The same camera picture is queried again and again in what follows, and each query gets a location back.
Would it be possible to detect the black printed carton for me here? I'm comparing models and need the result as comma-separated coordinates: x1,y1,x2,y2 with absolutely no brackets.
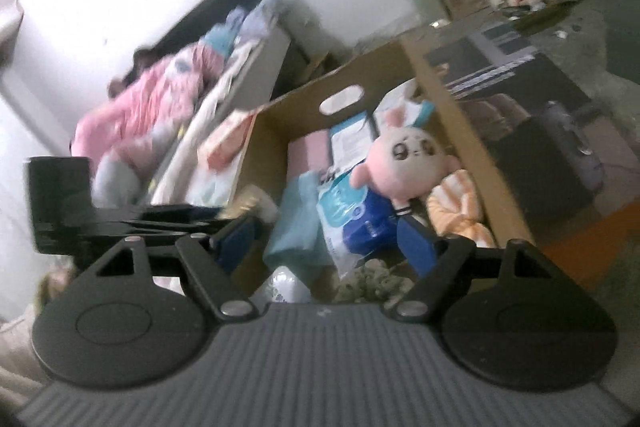
424,24,609,221

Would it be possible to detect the large brown cardboard box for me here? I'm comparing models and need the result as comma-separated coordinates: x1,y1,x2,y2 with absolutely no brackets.
227,36,539,304

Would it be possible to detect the black bed headboard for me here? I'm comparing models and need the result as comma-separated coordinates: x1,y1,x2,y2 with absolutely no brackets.
120,0,267,74

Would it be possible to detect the beige fleece blanket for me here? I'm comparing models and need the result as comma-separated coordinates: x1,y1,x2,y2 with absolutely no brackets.
150,42,262,204

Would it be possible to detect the blue wet wipes packet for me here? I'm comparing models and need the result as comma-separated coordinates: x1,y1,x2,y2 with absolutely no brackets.
315,174,417,281

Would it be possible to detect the white printed tissue packet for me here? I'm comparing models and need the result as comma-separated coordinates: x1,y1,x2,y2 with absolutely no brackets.
372,79,437,130

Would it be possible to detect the pink bunny plush toy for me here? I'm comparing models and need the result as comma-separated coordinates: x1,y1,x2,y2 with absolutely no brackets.
349,107,464,221

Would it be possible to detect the pink patterned quilt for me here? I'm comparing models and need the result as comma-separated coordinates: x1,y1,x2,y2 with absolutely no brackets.
70,42,227,208

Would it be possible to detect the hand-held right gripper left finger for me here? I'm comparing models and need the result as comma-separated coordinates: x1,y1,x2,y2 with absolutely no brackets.
95,214,263,321

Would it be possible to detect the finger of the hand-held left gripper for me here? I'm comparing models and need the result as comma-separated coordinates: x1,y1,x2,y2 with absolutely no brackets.
127,203,225,221
131,219,232,237

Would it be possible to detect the pink wet wipes packet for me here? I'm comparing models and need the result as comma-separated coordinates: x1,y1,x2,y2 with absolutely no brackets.
197,109,259,170

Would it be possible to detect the white soft packet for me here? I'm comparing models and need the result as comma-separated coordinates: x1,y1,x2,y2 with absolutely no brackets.
250,266,314,306

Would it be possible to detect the pile of pale blue clothes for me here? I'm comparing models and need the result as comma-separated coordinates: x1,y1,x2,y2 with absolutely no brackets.
202,0,284,58

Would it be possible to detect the light teal soft packet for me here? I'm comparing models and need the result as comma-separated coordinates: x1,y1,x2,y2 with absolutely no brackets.
262,171,334,289

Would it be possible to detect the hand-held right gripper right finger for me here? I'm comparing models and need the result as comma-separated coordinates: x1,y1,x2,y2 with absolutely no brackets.
382,212,551,323

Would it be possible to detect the orange floor mat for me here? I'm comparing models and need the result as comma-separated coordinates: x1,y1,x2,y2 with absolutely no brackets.
539,197,640,289

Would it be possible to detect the orange white striped cloth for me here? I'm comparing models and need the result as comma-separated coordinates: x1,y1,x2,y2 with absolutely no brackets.
425,169,497,249

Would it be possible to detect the pale green bin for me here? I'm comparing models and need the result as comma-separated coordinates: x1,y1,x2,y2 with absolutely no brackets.
404,0,449,26

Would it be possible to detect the cream fuzzy cloth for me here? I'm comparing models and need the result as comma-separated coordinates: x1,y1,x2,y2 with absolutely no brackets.
332,259,417,304

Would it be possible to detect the pink flat packet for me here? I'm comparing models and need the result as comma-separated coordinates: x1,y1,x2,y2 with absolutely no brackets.
287,130,334,174

